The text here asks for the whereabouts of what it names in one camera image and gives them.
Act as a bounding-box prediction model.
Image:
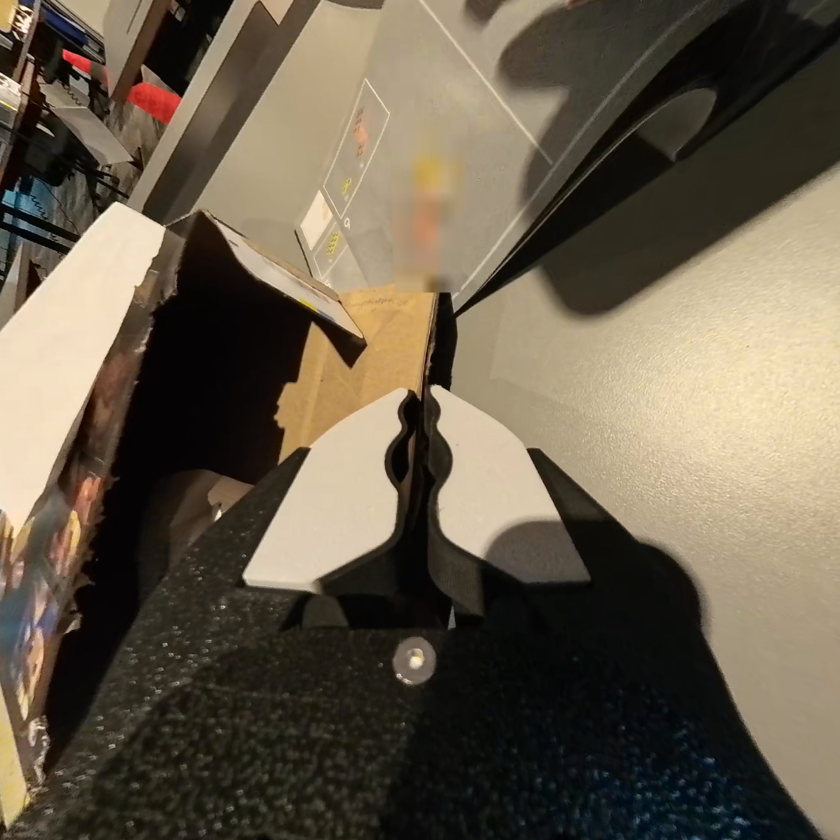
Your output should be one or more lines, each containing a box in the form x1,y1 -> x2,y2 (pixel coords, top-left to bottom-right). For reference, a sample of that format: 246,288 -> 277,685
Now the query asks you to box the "grey desk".
141,0 -> 840,840

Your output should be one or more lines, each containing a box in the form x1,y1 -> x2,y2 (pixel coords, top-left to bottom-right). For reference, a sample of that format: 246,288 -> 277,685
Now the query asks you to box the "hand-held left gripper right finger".
423,384 -> 592,618

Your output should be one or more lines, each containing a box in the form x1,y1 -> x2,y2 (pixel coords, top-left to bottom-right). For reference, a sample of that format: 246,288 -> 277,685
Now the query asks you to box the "printed cardboard box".
0,200 -> 455,811

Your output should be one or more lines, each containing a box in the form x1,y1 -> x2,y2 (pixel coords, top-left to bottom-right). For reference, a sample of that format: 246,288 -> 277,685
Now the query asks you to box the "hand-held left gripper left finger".
241,387 -> 424,598

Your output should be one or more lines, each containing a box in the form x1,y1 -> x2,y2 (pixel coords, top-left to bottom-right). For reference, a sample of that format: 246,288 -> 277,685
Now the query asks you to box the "red cloth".
62,49 -> 183,124

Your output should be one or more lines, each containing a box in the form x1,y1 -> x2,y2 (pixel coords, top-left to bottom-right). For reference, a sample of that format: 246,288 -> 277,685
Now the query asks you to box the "cluttered storage shelf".
0,0 -> 165,263

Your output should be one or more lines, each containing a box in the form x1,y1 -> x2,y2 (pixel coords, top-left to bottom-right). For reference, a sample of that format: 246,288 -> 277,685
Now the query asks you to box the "crumpled white paper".
141,469 -> 257,578

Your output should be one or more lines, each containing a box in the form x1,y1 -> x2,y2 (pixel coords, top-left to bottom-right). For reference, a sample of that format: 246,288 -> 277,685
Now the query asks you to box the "grey instruction booklet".
294,0 -> 840,317

